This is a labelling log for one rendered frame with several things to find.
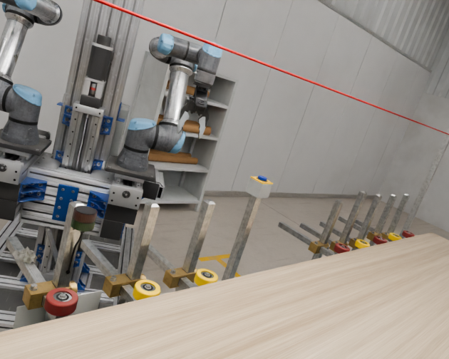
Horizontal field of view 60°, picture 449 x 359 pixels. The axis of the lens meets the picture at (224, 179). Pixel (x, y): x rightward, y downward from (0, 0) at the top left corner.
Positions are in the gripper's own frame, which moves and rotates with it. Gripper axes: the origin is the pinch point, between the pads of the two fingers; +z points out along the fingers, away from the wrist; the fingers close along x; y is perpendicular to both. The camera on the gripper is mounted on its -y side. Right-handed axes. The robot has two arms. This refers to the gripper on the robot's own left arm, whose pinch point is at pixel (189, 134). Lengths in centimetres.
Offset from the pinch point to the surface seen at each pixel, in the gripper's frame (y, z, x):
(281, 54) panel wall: 356, -68, -141
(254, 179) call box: -5.8, 10.2, -29.5
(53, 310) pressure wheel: -60, 43, 31
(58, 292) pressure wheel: -55, 41, 31
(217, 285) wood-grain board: -38, 41, -18
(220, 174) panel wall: 336, 101, -107
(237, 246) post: -7, 40, -32
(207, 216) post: -20.9, 24.2, -11.4
